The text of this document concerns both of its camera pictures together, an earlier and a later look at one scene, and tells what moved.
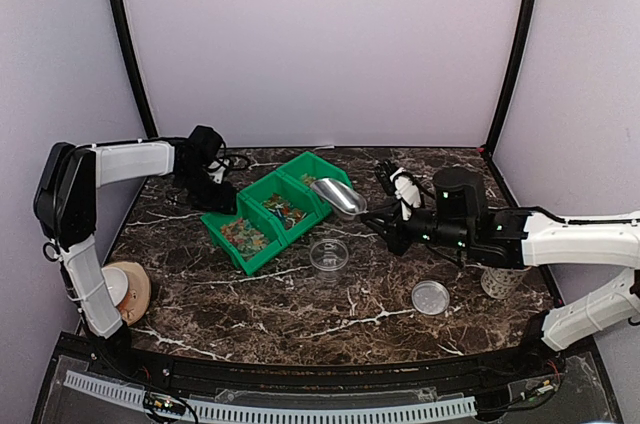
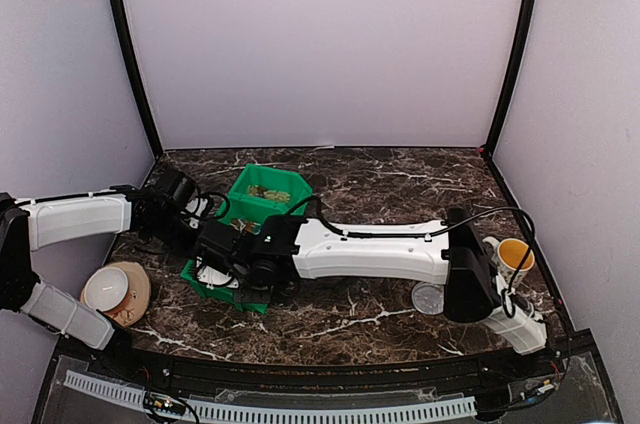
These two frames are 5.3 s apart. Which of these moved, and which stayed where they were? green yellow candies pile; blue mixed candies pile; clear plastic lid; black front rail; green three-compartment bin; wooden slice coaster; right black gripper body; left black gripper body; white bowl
Moved: green three-compartment bin; left black gripper body; blue mixed candies pile; right black gripper body; green yellow candies pile
Stayed: clear plastic lid; black front rail; wooden slice coaster; white bowl
